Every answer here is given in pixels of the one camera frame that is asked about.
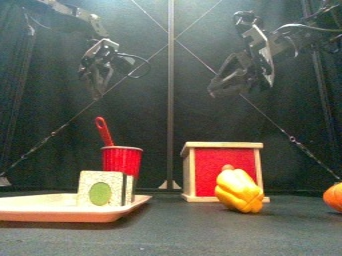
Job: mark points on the vertical metal frame pole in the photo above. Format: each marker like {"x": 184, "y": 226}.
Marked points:
{"x": 169, "y": 93}

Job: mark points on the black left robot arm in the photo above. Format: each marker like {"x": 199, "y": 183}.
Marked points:
{"x": 70, "y": 13}

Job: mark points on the sushi block green circle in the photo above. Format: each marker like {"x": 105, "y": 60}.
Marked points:
{"x": 100, "y": 190}

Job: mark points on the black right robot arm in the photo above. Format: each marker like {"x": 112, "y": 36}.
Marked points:
{"x": 307, "y": 35}

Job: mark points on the red plastic toy knife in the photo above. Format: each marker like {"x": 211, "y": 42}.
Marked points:
{"x": 103, "y": 131}

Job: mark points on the red ribbed cup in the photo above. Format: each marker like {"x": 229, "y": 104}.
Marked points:
{"x": 121, "y": 161}

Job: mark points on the yellow toy bell pepper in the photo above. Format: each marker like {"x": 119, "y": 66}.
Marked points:
{"x": 237, "y": 191}

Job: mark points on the white plastic tray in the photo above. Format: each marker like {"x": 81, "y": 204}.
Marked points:
{"x": 57, "y": 208}

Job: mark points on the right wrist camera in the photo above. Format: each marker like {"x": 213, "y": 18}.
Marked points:
{"x": 247, "y": 21}

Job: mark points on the orange toy pumpkin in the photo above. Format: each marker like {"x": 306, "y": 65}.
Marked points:
{"x": 334, "y": 196}

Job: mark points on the wooden box red panel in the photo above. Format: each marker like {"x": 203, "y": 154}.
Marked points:
{"x": 221, "y": 166}

